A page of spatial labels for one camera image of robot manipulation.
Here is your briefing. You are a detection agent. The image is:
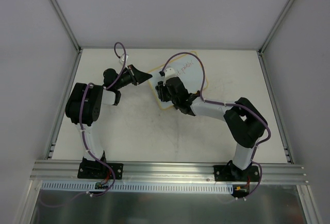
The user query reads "yellow framed whiteboard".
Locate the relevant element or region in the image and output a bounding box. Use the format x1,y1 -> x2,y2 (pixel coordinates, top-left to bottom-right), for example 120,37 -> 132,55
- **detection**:
148,51 -> 208,110

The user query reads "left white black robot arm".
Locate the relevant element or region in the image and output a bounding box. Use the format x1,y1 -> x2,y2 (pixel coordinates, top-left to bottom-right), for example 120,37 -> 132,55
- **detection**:
65,65 -> 152,178

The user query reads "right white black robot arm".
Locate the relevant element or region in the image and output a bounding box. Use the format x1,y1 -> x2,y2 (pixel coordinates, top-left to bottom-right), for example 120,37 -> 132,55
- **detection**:
155,77 -> 271,181

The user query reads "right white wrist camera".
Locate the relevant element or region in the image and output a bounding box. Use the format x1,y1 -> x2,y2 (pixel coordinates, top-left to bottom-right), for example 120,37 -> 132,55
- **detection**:
159,67 -> 176,86

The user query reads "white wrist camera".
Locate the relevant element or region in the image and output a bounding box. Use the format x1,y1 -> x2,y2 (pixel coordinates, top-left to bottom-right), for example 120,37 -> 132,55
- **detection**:
159,67 -> 176,86
119,54 -> 129,66

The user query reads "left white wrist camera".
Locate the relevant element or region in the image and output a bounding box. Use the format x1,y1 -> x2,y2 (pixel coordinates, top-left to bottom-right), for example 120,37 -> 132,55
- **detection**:
119,54 -> 129,66

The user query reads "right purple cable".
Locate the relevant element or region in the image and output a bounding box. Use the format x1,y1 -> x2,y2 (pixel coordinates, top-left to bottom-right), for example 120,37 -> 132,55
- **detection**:
158,51 -> 272,204

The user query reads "purple cable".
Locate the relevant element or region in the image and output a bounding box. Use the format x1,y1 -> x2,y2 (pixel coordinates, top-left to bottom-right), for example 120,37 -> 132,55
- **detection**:
38,41 -> 128,207
158,51 -> 272,204

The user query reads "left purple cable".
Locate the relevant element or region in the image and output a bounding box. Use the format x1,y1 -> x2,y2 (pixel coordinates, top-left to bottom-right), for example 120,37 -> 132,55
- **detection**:
38,41 -> 128,207

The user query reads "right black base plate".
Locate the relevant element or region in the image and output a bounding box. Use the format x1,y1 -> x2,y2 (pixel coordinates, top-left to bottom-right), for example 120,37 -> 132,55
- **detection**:
213,164 -> 260,182

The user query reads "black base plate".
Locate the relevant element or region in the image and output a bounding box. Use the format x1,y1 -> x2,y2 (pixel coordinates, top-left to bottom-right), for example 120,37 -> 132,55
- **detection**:
213,164 -> 260,182
77,158 -> 124,180

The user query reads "right aluminium frame post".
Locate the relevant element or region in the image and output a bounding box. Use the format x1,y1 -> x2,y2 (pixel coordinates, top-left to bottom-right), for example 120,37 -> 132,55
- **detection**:
258,0 -> 295,54

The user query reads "aluminium frame post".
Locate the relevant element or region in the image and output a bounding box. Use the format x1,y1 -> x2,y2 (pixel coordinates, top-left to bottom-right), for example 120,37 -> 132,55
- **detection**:
49,0 -> 81,52
258,0 -> 295,54

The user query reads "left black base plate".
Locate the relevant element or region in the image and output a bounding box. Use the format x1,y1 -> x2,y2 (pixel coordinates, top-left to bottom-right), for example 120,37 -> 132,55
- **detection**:
77,158 -> 124,180

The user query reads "left aluminium frame post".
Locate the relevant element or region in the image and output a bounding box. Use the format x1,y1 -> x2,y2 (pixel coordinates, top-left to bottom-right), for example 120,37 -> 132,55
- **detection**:
49,0 -> 81,52

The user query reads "aluminium mounting rail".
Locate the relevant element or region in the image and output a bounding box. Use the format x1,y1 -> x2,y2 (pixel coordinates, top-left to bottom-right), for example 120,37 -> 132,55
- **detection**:
29,160 -> 310,185

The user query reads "white slotted cable duct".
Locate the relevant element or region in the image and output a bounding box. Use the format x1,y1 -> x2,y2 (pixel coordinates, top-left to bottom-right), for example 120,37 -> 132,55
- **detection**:
41,181 -> 234,195

